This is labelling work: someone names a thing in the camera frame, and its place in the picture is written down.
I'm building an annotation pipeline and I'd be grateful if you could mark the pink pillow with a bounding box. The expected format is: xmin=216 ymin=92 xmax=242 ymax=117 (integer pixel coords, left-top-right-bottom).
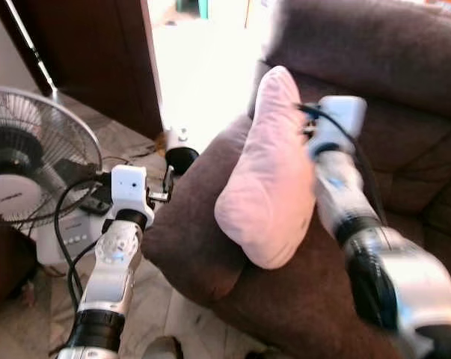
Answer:
xmin=214 ymin=66 xmax=317 ymax=270

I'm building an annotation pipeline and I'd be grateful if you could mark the brown suede sofa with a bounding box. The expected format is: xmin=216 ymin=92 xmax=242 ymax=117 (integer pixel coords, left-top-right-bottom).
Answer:
xmin=141 ymin=0 xmax=451 ymax=359

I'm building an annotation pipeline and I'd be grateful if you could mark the white and black small appliance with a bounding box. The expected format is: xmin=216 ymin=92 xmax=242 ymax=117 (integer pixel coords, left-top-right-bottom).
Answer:
xmin=164 ymin=126 xmax=200 ymax=177

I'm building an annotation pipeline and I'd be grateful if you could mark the dark wooden door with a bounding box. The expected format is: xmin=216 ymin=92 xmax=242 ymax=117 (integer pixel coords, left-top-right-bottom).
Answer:
xmin=0 ymin=0 xmax=163 ymax=141

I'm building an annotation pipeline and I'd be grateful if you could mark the dark brown furniture piece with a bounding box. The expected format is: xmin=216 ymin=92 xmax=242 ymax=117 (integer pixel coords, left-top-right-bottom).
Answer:
xmin=0 ymin=213 xmax=36 ymax=315

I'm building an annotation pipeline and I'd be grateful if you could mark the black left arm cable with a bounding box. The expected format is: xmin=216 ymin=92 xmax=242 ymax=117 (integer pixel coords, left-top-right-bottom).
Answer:
xmin=53 ymin=175 xmax=114 ymax=311

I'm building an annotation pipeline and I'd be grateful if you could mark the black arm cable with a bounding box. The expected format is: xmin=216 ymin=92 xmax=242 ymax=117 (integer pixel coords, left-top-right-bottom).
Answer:
xmin=53 ymin=175 xmax=114 ymax=311
xmin=298 ymin=103 xmax=390 ymax=233

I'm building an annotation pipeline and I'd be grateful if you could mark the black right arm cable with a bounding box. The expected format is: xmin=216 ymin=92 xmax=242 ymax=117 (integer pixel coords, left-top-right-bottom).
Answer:
xmin=298 ymin=103 xmax=390 ymax=233

